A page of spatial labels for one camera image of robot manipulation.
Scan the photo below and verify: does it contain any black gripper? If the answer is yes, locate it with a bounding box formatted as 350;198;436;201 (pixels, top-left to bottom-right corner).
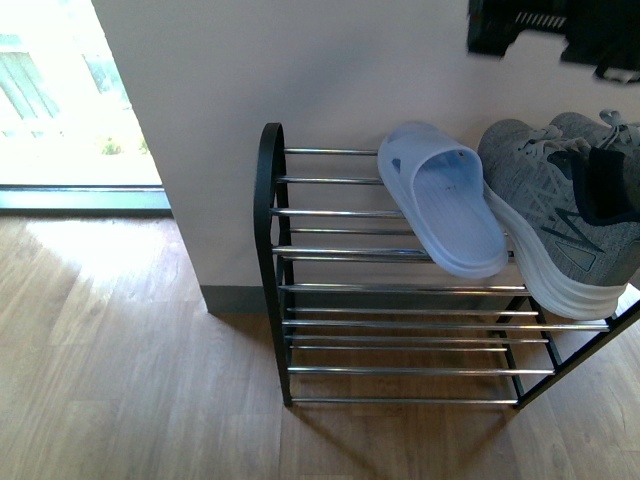
467;1;639;83

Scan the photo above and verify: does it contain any light blue slide slipper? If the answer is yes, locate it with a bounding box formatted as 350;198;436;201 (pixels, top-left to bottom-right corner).
377;122;508;279

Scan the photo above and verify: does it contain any grey knit sneaker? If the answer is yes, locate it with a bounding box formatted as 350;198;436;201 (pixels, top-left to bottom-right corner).
551;109;639;161
478;119;639;321

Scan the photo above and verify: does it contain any black metal shoe rack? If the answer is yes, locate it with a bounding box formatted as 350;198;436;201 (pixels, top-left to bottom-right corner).
254;123;639;408

